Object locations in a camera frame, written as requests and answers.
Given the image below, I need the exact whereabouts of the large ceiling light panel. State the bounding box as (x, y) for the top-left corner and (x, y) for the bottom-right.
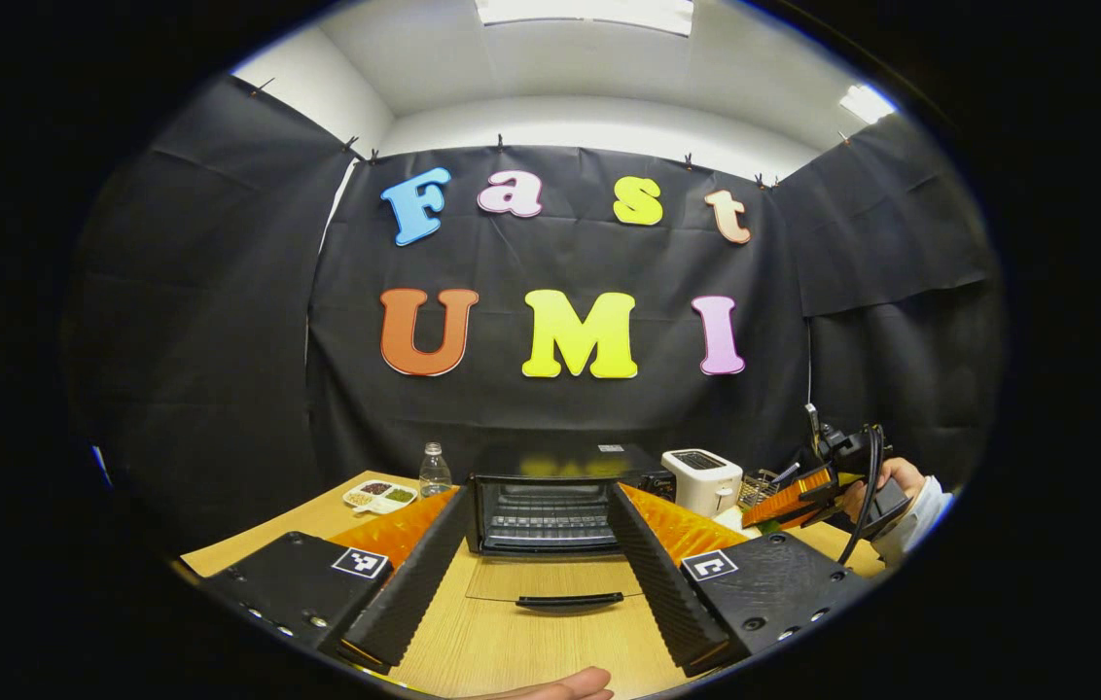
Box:
(475, 0), (695, 37)

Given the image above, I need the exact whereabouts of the small ceiling light panel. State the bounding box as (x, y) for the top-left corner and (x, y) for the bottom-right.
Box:
(839, 84), (899, 124)

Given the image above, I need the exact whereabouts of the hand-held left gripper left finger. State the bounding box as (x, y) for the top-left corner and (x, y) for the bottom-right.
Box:
(200, 484), (472, 674)

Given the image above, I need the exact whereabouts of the white toaster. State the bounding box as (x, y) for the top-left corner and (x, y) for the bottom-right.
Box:
(660, 448), (744, 518)

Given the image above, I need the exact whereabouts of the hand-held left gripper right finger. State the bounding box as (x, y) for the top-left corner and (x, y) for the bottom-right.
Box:
(606, 481), (877, 679)

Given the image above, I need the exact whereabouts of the clear plastic water bottle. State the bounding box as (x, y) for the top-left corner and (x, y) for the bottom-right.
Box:
(418, 442), (453, 499)

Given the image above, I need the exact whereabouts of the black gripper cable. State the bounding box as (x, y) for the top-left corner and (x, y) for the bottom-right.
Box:
(837, 425), (890, 567)

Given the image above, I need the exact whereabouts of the wire mesh utensil basket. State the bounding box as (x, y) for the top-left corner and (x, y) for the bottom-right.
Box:
(738, 469), (780, 511)

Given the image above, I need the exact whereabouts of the black backdrop cloth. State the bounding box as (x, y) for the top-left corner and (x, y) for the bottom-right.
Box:
(59, 73), (1009, 555)

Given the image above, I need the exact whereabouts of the white divided snack tray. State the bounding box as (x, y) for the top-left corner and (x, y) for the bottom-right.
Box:
(342, 479), (418, 515)

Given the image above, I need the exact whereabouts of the black electric oven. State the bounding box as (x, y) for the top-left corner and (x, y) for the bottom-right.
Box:
(465, 443), (678, 612)

